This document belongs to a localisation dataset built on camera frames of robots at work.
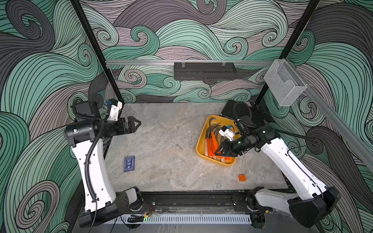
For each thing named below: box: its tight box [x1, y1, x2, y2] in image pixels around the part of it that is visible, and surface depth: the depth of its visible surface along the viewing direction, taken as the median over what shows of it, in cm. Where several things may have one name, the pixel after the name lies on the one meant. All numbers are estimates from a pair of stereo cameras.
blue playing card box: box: [123, 155, 136, 173], surface depth 87 cm
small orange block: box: [238, 174, 247, 182], surface depth 82 cm
